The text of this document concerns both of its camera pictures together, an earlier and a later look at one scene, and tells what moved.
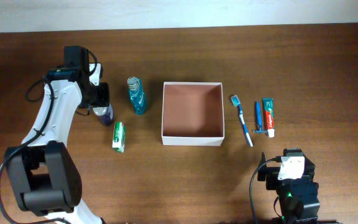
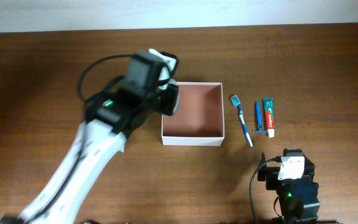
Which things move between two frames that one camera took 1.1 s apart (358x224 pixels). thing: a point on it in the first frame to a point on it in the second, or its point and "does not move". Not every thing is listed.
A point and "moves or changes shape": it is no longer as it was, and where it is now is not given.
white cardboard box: x=192 y=114 does not move
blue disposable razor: x=258 y=119 does not move
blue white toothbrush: x=236 y=102 does not move
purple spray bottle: x=105 y=113 moves or changes shape
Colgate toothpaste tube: x=268 y=106 does not move
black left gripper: x=103 y=95 to x=169 y=100
